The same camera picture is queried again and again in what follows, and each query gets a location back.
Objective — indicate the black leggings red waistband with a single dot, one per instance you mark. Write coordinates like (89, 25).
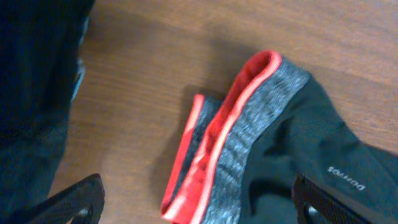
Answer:
(239, 157)

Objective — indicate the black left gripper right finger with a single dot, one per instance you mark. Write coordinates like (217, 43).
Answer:
(319, 203)

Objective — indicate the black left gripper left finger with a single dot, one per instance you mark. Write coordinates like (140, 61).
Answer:
(80, 203)

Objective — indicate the folded black clothes stack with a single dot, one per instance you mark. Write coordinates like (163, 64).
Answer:
(39, 74)

